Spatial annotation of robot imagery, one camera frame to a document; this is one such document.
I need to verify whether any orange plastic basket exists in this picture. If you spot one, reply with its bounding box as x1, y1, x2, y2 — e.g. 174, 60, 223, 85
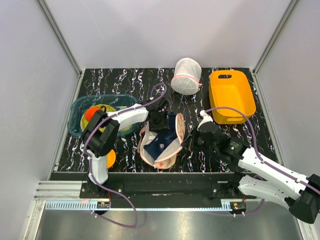
208, 70, 256, 125

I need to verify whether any orange translucent cup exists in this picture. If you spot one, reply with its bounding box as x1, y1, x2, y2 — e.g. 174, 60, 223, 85
84, 106, 100, 122

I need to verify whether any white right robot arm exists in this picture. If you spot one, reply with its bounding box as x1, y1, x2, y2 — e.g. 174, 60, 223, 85
181, 122, 320, 224

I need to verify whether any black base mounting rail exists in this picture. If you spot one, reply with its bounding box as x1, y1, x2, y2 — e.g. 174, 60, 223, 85
79, 171, 251, 201

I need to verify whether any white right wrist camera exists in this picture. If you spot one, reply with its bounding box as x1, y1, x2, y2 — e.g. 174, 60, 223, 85
197, 110, 214, 131

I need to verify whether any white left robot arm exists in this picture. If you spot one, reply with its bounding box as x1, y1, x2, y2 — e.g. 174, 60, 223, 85
81, 97, 169, 198

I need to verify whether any navy blue bra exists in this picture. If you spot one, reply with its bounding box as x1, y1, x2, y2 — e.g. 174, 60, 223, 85
143, 112, 177, 160

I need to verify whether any yellow-green plate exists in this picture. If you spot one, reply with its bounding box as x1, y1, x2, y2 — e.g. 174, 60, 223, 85
80, 104, 135, 134

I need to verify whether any white cylindrical mesh laundry bag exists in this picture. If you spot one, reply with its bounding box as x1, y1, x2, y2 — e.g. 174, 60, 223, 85
170, 57, 202, 96

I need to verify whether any orange plastic bowl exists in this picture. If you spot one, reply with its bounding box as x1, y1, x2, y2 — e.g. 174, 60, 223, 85
106, 149, 116, 169

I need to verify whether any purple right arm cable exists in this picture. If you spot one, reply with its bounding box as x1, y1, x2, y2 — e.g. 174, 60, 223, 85
204, 106, 320, 217

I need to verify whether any floral mesh laundry bag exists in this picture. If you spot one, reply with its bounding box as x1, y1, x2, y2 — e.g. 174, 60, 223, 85
137, 112, 186, 170

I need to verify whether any teal transparent plastic bin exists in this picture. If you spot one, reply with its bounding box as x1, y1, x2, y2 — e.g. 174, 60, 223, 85
67, 94, 137, 138

